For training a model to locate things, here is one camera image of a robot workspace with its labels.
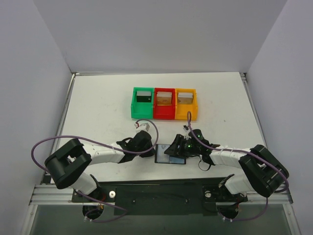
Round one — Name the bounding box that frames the black leather card holder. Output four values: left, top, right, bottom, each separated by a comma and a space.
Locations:
155, 145, 186, 165

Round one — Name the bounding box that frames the green plastic bin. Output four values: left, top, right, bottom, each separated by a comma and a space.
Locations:
131, 87, 154, 119

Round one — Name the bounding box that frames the white VIP card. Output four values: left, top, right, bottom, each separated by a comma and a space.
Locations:
156, 144, 170, 164

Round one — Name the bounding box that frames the black card stack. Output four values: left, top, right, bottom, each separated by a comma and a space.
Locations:
136, 91, 152, 103

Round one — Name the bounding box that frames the orange plastic bin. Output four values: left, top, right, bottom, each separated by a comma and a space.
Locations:
175, 88, 198, 121

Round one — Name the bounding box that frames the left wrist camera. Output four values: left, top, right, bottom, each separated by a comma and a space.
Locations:
137, 123, 150, 132

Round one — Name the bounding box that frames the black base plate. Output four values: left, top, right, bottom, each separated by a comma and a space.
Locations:
72, 178, 247, 218

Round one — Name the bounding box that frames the red plastic bin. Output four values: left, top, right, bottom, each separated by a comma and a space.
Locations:
153, 88, 176, 120

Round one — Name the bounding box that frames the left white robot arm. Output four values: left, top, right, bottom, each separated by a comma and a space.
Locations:
45, 130, 156, 195

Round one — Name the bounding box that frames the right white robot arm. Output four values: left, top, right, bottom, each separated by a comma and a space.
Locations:
164, 129, 289, 198

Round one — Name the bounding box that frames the brown card stack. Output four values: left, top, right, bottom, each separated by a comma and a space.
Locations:
156, 92, 172, 106

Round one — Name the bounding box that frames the aluminium frame rail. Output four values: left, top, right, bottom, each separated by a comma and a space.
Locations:
29, 72, 79, 206

